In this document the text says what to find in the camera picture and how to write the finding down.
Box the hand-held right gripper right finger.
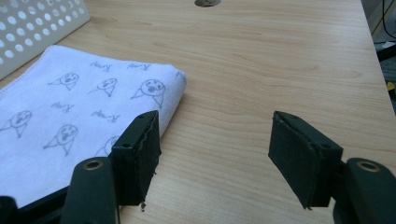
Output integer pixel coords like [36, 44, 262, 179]
[267, 110, 344, 210]

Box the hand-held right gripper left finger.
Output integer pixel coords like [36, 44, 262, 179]
[109, 109, 163, 213]

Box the white printed towel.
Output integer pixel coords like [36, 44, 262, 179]
[0, 45, 188, 209]

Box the white perforated basket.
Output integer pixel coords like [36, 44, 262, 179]
[0, 0, 92, 80]

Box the black cable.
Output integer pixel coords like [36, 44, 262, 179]
[381, 0, 396, 41]

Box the grey cable grommet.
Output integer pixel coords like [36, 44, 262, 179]
[194, 0, 222, 8]

